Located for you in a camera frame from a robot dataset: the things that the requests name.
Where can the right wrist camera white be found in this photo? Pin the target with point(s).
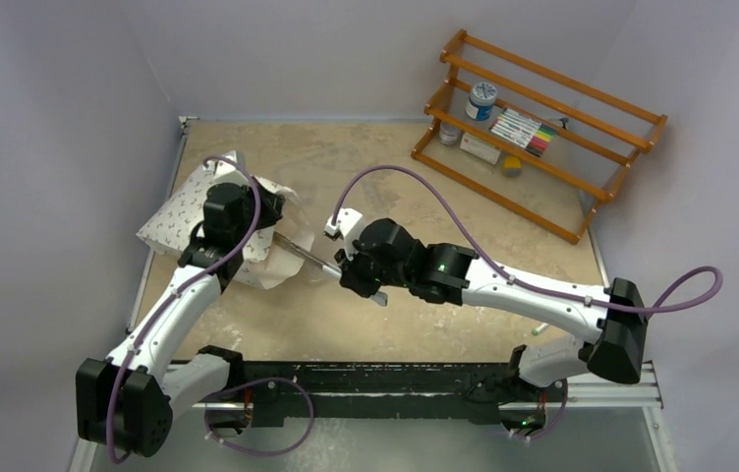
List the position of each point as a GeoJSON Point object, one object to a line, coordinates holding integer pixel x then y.
{"type": "Point", "coordinates": [347, 227]}

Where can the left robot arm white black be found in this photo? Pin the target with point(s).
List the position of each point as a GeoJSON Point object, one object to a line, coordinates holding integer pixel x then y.
{"type": "Point", "coordinates": [120, 400]}

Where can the orange wooden shelf rack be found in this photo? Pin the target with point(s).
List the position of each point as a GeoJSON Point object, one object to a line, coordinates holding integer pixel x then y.
{"type": "Point", "coordinates": [438, 108]}

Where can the white card box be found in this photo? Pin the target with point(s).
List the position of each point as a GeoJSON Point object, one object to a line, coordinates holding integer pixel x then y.
{"type": "Point", "coordinates": [479, 148]}

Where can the metal tongs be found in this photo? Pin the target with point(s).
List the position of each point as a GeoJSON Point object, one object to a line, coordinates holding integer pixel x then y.
{"type": "Point", "coordinates": [289, 255]}

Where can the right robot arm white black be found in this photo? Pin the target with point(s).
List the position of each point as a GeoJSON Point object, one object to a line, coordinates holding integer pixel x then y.
{"type": "Point", "coordinates": [603, 336]}

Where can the green white marker pen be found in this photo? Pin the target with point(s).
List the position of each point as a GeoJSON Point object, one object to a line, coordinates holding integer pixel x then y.
{"type": "Point", "coordinates": [540, 329]}

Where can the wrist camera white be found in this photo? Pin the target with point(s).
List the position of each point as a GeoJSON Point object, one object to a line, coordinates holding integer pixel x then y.
{"type": "Point", "coordinates": [347, 227]}
{"type": "Point", "coordinates": [228, 171]}

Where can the white jar blue label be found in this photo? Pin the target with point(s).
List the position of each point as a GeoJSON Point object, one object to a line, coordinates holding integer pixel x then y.
{"type": "Point", "coordinates": [481, 99]}

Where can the white patterned paper bag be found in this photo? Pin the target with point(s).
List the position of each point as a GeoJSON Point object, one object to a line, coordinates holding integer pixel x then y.
{"type": "Point", "coordinates": [218, 216]}

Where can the pack of coloured markers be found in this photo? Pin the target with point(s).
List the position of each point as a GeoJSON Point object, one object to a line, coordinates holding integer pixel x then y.
{"type": "Point", "coordinates": [523, 131]}

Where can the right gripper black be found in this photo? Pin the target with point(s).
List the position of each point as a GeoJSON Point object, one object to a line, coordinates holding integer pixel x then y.
{"type": "Point", "coordinates": [354, 273]}

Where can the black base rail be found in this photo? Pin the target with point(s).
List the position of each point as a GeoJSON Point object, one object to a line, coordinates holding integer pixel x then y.
{"type": "Point", "coordinates": [481, 393]}

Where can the yellow grey sponge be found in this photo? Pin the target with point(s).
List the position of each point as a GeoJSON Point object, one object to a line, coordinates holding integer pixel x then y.
{"type": "Point", "coordinates": [511, 166]}

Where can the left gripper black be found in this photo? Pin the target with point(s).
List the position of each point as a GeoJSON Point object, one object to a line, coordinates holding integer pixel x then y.
{"type": "Point", "coordinates": [271, 206]}

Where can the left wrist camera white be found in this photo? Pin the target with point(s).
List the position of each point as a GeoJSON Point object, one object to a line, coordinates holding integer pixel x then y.
{"type": "Point", "coordinates": [228, 171]}

